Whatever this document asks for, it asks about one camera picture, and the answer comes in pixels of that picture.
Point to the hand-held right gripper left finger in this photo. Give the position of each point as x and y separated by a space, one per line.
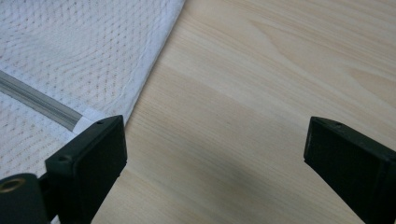
90 168

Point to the grey strip with white tab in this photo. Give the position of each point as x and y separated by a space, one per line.
37 101

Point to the white dotted cloth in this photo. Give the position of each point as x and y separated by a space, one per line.
77 53

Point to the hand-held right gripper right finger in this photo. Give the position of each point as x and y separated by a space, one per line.
351 165

